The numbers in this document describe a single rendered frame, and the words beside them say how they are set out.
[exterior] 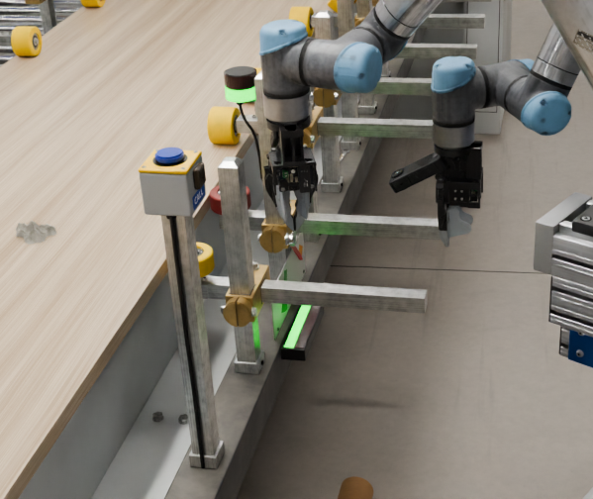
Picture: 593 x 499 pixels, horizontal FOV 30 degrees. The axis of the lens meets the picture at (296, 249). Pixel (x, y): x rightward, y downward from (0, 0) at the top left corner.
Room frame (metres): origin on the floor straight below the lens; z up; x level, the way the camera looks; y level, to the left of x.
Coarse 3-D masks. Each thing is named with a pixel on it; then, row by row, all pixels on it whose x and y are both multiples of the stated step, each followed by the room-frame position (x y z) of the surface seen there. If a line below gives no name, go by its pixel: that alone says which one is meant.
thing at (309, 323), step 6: (312, 306) 1.82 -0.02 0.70; (318, 306) 1.82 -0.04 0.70; (312, 312) 1.80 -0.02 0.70; (318, 312) 1.80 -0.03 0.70; (312, 318) 1.78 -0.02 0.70; (306, 324) 1.76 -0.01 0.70; (312, 324) 1.76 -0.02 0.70; (306, 330) 1.74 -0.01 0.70; (300, 336) 1.72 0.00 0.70; (306, 336) 1.72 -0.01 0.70; (300, 342) 1.70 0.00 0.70; (306, 342) 1.70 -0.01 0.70; (300, 348) 1.68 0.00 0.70
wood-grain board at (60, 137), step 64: (128, 0) 3.42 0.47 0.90; (192, 0) 3.37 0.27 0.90; (256, 0) 3.32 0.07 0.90; (320, 0) 3.27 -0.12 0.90; (64, 64) 2.82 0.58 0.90; (128, 64) 2.78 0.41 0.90; (192, 64) 2.74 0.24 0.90; (256, 64) 2.71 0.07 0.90; (0, 128) 2.38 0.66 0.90; (64, 128) 2.35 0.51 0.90; (128, 128) 2.33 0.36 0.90; (192, 128) 2.30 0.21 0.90; (0, 192) 2.02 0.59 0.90; (64, 192) 2.00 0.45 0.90; (128, 192) 1.98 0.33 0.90; (0, 256) 1.74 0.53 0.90; (64, 256) 1.73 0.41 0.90; (128, 256) 1.71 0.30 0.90; (0, 320) 1.52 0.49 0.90; (64, 320) 1.51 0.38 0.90; (128, 320) 1.51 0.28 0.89; (0, 384) 1.34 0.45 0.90; (64, 384) 1.33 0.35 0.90; (0, 448) 1.19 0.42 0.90
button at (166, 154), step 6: (162, 150) 1.39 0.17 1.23; (168, 150) 1.39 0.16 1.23; (174, 150) 1.39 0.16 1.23; (180, 150) 1.38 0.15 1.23; (156, 156) 1.38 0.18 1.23; (162, 156) 1.37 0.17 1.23; (168, 156) 1.37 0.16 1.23; (174, 156) 1.37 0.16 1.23; (180, 156) 1.37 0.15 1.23; (162, 162) 1.37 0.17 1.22; (168, 162) 1.36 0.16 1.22; (174, 162) 1.37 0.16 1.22
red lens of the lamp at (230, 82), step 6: (228, 78) 1.87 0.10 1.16; (234, 78) 1.86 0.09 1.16; (240, 78) 1.86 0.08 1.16; (246, 78) 1.86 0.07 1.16; (252, 78) 1.87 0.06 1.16; (228, 84) 1.87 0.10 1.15; (234, 84) 1.86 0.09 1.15; (240, 84) 1.86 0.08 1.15; (246, 84) 1.86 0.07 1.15; (252, 84) 1.87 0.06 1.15
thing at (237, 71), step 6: (240, 66) 1.91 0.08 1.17; (246, 66) 1.91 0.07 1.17; (228, 72) 1.88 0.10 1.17; (234, 72) 1.88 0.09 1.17; (240, 72) 1.88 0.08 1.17; (246, 72) 1.88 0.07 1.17; (252, 72) 1.88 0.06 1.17; (240, 102) 1.88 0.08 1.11; (240, 108) 1.89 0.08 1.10; (246, 120) 1.88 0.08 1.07; (252, 132) 1.88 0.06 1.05; (258, 150) 1.88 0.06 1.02; (258, 156) 1.88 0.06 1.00
